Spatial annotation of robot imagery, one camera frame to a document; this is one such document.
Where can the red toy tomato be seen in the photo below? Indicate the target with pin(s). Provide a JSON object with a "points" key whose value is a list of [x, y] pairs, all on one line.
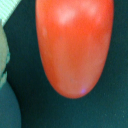
{"points": [[74, 38]]}

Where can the white woven placemat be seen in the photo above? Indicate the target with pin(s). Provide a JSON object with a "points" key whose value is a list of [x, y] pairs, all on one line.
{"points": [[6, 9]]}

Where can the grey pot with handles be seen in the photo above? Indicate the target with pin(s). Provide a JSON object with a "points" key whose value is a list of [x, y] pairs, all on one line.
{"points": [[10, 115]]}

